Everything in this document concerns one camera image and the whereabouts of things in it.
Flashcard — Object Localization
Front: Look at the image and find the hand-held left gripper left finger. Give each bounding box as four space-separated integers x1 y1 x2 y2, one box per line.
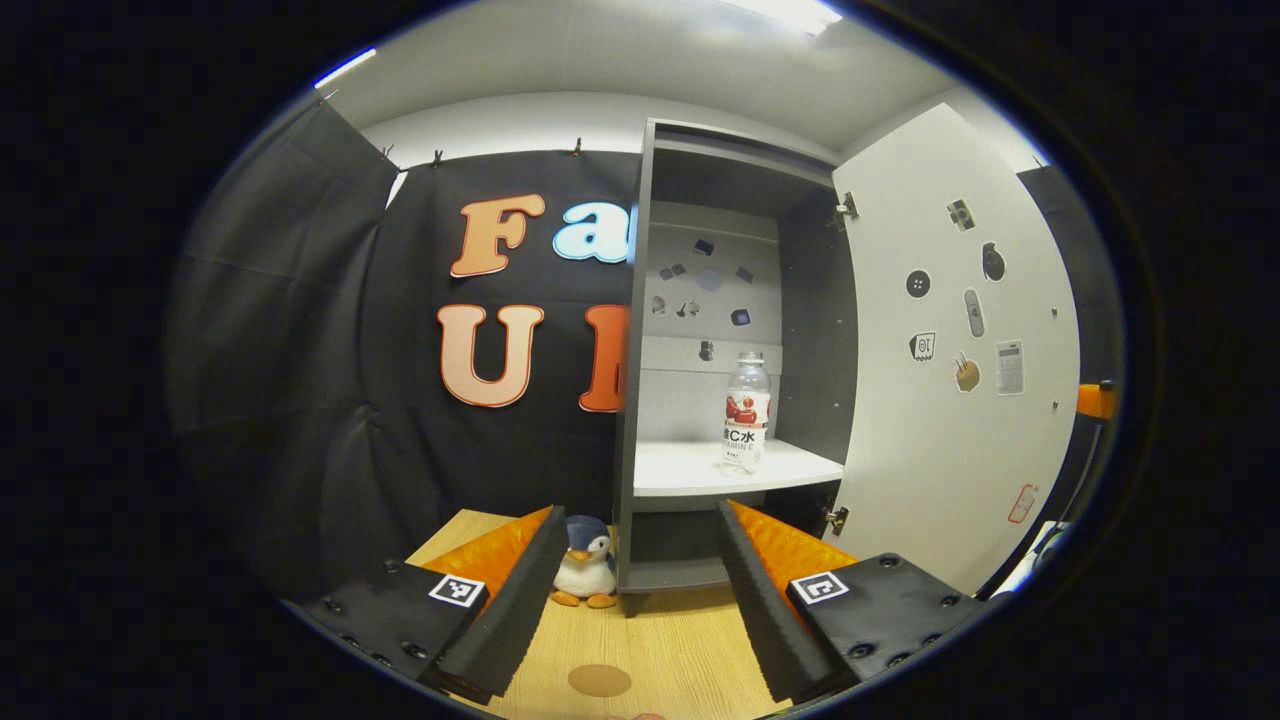
300 505 569 706

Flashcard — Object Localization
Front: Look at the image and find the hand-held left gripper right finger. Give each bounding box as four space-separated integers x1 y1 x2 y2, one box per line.
717 498 986 704

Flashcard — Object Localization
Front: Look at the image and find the clear plastic bottle red label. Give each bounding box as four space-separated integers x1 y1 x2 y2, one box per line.
722 352 772 474

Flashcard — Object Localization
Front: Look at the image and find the grey cabinet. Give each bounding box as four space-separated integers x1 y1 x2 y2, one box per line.
612 118 861 616

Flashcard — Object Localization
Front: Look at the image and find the white cabinet shelf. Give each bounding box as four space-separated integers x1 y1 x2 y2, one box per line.
634 438 846 498

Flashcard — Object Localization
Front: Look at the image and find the penguin plush toy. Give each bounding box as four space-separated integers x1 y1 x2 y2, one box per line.
550 515 619 609

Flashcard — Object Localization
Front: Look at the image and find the black backdrop cloth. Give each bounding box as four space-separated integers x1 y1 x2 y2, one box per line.
165 95 1126 601

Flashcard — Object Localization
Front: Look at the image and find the ceiling light panel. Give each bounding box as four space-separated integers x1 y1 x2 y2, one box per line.
720 0 843 36
313 47 378 89

